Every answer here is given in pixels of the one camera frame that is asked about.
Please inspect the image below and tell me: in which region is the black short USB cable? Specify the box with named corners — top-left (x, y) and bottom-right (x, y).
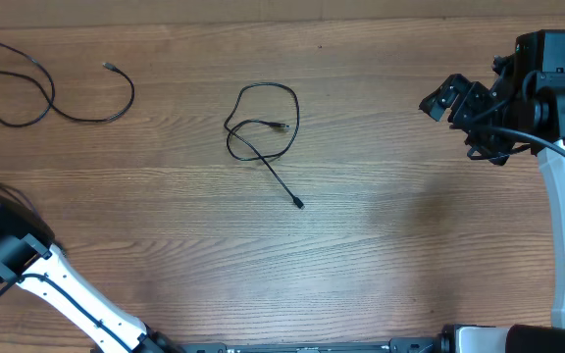
top-left (0, 31), bottom-right (136, 128)

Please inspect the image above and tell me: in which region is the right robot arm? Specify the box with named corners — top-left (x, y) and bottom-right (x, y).
top-left (405, 29), bottom-right (565, 352)

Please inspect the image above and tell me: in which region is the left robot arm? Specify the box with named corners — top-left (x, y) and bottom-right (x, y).
top-left (0, 195), bottom-right (181, 352)

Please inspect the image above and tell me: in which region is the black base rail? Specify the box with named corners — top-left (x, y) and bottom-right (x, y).
top-left (90, 323), bottom-right (509, 353)

